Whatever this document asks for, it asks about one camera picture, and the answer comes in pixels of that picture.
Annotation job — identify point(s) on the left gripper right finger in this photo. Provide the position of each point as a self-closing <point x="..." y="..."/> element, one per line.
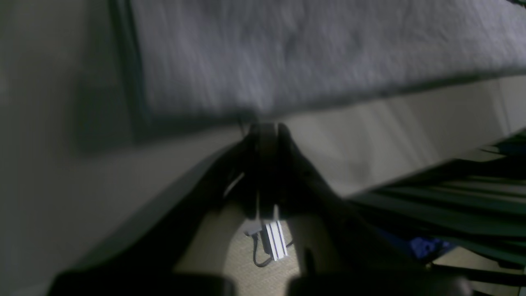
<point x="338" y="252"/>

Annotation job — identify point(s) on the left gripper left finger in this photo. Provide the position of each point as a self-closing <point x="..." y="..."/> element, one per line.
<point x="176" y="246"/>

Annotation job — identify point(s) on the grey T-shirt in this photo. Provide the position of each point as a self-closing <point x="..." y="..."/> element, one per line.
<point x="190" y="65"/>

